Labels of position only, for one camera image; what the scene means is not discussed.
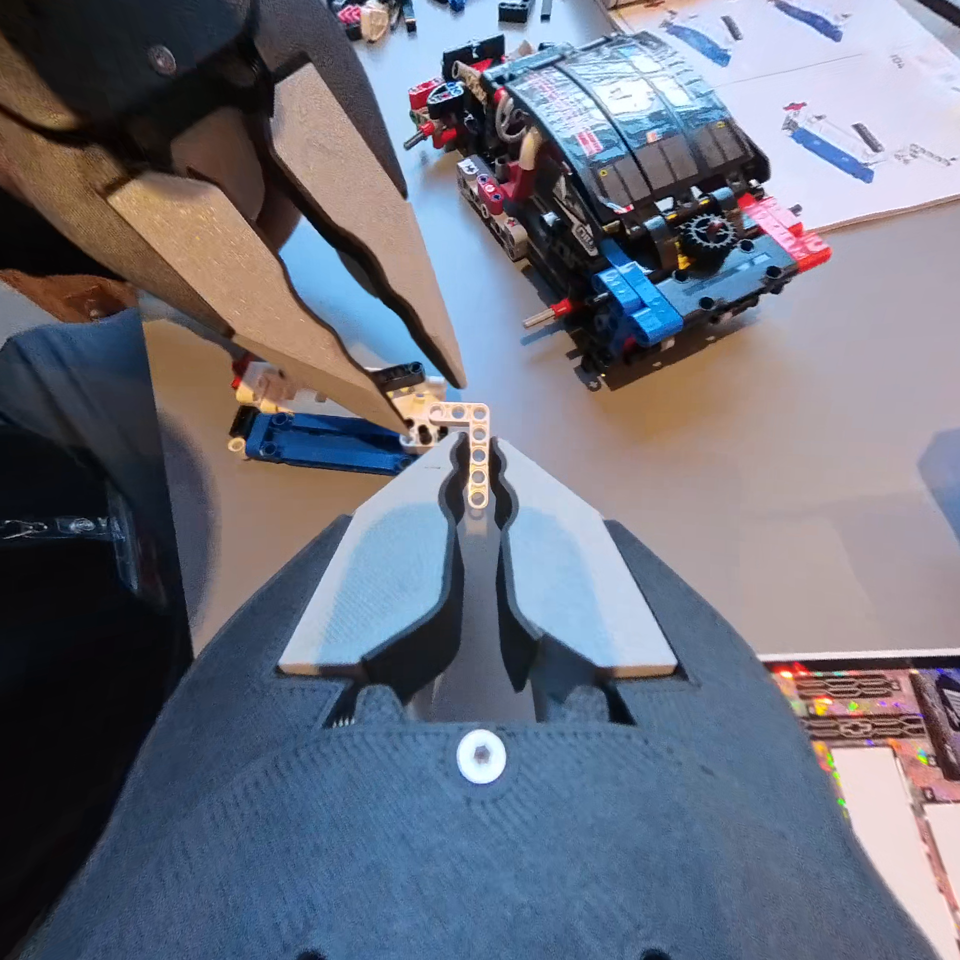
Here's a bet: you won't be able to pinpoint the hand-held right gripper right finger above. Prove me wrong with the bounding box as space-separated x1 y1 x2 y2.
495 437 681 693

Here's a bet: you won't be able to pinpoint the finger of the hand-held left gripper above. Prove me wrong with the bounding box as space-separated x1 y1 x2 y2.
264 58 469 391
103 167 412 442

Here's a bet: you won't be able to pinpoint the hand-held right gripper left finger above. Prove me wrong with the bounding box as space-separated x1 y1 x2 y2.
277 433 464 704

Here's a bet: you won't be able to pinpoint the blue white brick assembly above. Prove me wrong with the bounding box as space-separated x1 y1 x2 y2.
227 352 451 477

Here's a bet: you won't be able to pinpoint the white angled brick beam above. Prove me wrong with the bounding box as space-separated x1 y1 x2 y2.
427 401 492 511

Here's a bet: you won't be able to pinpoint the pile of loose bricks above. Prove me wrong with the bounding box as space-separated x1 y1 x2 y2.
326 0 466 42

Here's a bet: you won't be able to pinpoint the person's trousers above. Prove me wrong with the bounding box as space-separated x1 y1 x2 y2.
0 307 189 526

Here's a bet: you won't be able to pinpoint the brick race car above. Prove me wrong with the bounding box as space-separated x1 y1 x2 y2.
403 33 834 391

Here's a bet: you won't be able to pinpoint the person's black jacket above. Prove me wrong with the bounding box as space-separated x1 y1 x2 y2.
0 420 198 960

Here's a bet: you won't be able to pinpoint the holographic sticker sheet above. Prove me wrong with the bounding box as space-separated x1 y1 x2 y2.
761 652 960 960

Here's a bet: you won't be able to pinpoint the building instruction booklet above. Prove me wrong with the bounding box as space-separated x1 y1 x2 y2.
600 0 960 234

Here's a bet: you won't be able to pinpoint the wooden furniture frame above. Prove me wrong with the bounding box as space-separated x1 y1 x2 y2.
0 270 125 324

